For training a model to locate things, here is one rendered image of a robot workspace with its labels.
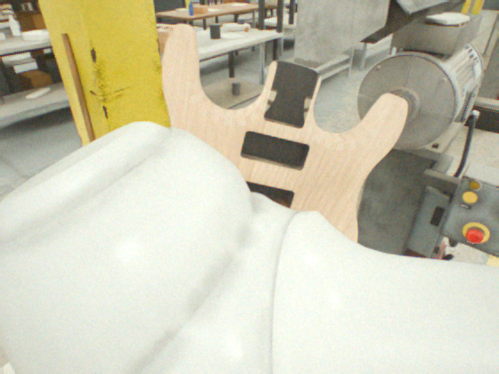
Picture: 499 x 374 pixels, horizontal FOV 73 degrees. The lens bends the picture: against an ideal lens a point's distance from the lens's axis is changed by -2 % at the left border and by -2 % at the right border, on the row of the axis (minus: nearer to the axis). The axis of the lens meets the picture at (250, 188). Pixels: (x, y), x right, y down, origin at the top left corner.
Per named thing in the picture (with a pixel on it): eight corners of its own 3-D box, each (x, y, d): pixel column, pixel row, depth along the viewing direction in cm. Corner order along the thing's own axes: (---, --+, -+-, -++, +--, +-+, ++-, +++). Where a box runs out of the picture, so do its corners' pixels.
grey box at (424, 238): (417, 228, 137) (464, 97, 106) (445, 239, 132) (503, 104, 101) (404, 248, 128) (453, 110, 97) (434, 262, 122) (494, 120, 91)
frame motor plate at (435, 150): (397, 106, 131) (399, 97, 129) (465, 122, 119) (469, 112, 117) (358, 138, 108) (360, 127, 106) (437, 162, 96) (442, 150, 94)
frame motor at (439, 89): (393, 101, 127) (411, 27, 113) (473, 120, 113) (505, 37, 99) (345, 139, 101) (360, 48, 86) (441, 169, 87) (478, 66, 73)
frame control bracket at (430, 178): (423, 178, 105) (427, 167, 103) (492, 201, 96) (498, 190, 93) (420, 183, 103) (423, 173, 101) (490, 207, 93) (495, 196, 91)
